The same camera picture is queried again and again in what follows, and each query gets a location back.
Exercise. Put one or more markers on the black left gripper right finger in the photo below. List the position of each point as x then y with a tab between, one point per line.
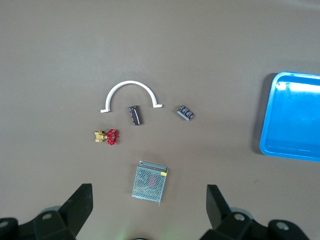
225	222

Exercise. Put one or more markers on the brass valve red handwheel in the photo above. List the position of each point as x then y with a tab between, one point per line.
112	137

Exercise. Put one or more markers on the long dark brown capacitor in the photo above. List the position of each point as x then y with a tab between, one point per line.
135	115

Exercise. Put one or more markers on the blue plastic tray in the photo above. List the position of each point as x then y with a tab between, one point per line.
300	125

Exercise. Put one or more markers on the short dark brown capacitor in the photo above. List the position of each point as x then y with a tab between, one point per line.
185	113

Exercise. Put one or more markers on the perforated metal power supply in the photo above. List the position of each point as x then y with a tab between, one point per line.
148	183

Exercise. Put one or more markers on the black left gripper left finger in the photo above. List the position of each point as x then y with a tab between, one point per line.
70	217

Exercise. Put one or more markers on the white half-round pipe clamp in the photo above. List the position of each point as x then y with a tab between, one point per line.
132	82

